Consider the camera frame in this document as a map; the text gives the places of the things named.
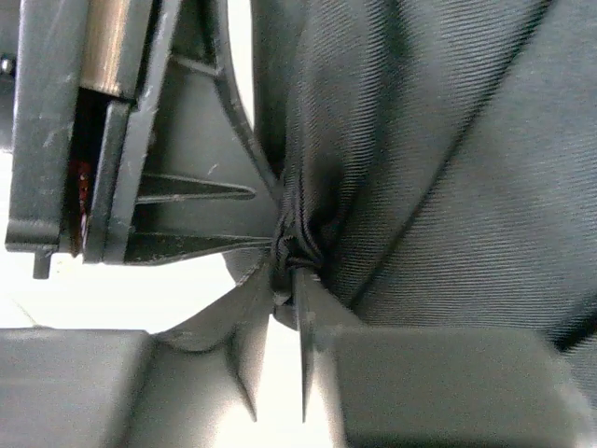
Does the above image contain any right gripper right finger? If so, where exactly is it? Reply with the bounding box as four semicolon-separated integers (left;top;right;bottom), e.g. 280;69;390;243
0;268;597;448

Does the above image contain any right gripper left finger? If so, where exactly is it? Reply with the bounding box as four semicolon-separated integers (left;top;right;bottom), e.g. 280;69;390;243
78;1;277;266

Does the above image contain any black pleated skirt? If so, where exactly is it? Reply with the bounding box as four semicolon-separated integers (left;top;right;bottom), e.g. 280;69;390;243
252;1;596;351

